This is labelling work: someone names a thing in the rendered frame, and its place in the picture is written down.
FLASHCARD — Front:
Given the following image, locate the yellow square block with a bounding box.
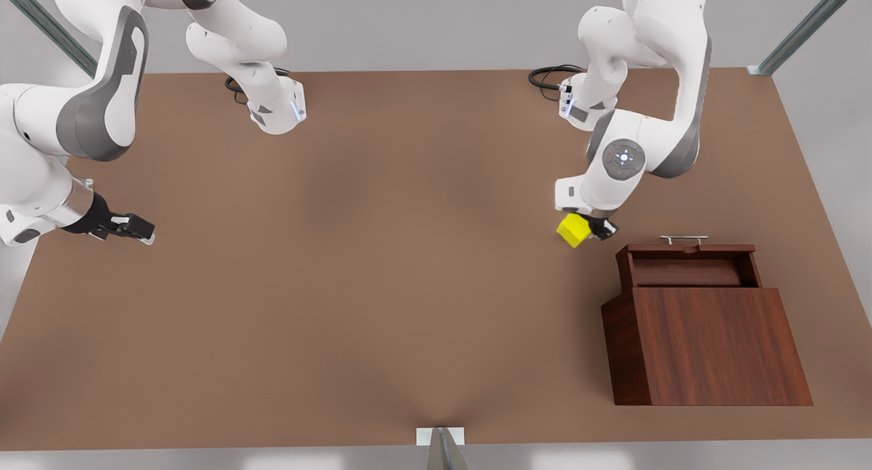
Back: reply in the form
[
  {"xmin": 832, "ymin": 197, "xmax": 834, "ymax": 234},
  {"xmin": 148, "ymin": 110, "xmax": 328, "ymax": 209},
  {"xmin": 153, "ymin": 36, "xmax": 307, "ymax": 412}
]
[{"xmin": 556, "ymin": 213, "xmax": 592, "ymax": 249}]

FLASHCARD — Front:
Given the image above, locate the dark wooden drawer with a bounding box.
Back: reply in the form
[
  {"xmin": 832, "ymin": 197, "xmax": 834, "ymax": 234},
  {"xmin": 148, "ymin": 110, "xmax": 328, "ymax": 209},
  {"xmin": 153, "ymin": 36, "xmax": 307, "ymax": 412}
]
[{"xmin": 615, "ymin": 235, "xmax": 763, "ymax": 289}]

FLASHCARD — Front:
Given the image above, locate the dark wooden drawer cabinet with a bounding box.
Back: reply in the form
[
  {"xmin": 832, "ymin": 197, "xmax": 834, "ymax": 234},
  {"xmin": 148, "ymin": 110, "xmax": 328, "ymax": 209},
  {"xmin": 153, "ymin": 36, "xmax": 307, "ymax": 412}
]
[{"xmin": 600, "ymin": 287, "xmax": 815, "ymax": 407}]

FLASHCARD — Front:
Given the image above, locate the black cable loop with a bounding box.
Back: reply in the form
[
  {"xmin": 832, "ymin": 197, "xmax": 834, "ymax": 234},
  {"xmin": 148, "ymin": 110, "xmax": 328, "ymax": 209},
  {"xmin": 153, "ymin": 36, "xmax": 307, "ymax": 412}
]
[
  {"xmin": 224, "ymin": 67, "xmax": 293, "ymax": 107},
  {"xmin": 528, "ymin": 64, "xmax": 587, "ymax": 104}
]

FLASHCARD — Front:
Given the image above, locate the silver frame post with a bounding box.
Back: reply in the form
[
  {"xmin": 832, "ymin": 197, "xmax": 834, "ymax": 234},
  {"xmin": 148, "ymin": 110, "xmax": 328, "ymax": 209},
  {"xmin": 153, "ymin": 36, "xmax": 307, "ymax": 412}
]
[
  {"xmin": 415, "ymin": 426, "xmax": 469, "ymax": 470},
  {"xmin": 745, "ymin": 0, "xmax": 870, "ymax": 77},
  {"xmin": 0, "ymin": 0, "xmax": 100, "ymax": 78}
]

